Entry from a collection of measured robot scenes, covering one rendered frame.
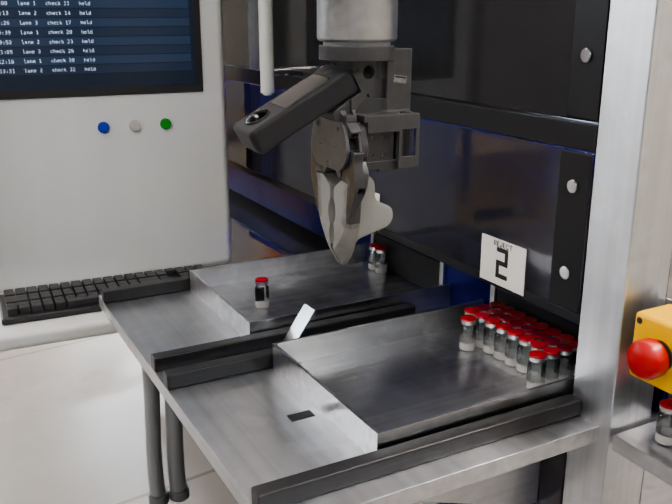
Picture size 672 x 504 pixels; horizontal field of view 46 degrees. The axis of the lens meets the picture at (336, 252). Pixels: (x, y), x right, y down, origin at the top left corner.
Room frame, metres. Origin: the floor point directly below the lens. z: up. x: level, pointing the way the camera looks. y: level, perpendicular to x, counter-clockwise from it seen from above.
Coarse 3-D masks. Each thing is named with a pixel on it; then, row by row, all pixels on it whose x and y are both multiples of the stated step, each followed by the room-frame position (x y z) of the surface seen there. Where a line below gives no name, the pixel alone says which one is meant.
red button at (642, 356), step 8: (632, 344) 0.73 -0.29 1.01; (640, 344) 0.72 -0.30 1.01; (648, 344) 0.71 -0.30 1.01; (656, 344) 0.71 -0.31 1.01; (632, 352) 0.72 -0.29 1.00; (640, 352) 0.71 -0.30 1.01; (648, 352) 0.71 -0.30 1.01; (656, 352) 0.71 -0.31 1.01; (664, 352) 0.71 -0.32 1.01; (632, 360) 0.72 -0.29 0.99; (640, 360) 0.71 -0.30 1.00; (648, 360) 0.71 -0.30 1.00; (656, 360) 0.70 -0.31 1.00; (664, 360) 0.70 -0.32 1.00; (632, 368) 0.72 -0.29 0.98; (640, 368) 0.71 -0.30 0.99; (648, 368) 0.70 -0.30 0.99; (656, 368) 0.70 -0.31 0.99; (664, 368) 0.70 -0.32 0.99; (640, 376) 0.71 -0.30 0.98; (648, 376) 0.71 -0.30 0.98; (656, 376) 0.70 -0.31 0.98
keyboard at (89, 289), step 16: (144, 272) 1.50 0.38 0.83; (160, 272) 1.49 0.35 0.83; (176, 272) 1.51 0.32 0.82; (16, 288) 1.40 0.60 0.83; (32, 288) 1.40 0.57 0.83; (48, 288) 1.40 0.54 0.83; (64, 288) 1.40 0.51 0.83; (80, 288) 1.40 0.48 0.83; (96, 288) 1.41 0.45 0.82; (0, 304) 1.34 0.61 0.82; (16, 304) 1.31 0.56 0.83; (32, 304) 1.31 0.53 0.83; (48, 304) 1.31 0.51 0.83; (64, 304) 1.32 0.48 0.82; (80, 304) 1.34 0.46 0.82; (96, 304) 1.34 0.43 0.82; (16, 320) 1.28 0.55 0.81; (32, 320) 1.29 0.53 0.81
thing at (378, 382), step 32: (384, 320) 1.02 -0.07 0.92; (416, 320) 1.05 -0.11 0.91; (448, 320) 1.07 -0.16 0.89; (288, 352) 0.95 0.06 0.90; (320, 352) 0.97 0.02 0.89; (352, 352) 0.99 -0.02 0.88; (384, 352) 0.99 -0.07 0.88; (416, 352) 0.99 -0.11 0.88; (448, 352) 0.99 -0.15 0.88; (480, 352) 0.99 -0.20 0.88; (320, 384) 0.83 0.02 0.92; (352, 384) 0.89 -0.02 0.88; (384, 384) 0.89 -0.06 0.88; (416, 384) 0.89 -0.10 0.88; (448, 384) 0.89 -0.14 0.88; (480, 384) 0.89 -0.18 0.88; (512, 384) 0.89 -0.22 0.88; (544, 384) 0.83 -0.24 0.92; (352, 416) 0.76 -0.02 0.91; (384, 416) 0.81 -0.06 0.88; (416, 416) 0.81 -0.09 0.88; (448, 416) 0.76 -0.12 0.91; (480, 416) 0.78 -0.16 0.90
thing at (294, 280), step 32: (288, 256) 1.32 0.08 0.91; (320, 256) 1.35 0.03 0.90; (352, 256) 1.38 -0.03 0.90; (192, 288) 1.23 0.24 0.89; (224, 288) 1.25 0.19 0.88; (288, 288) 1.25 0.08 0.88; (320, 288) 1.25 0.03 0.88; (352, 288) 1.25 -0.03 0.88; (384, 288) 1.25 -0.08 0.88; (416, 288) 1.25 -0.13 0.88; (448, 288) 1.17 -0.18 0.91; (224, 320) 1.10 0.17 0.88; (256, 320) 1.02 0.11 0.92; (288, 320) 1.04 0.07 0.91
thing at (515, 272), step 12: (492, 240) 0.97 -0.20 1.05; (492, 252) 0.97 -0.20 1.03; (516, 252) 0.93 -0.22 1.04; (480, 264) 0.99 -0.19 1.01; (492, 264) 0.97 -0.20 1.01; (516, 264) 0.93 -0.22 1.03; (480, 276) 0.99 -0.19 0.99; (492, 276) 0.97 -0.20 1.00; (516, 276) 0.93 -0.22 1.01; (516, 288) 0.92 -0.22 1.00
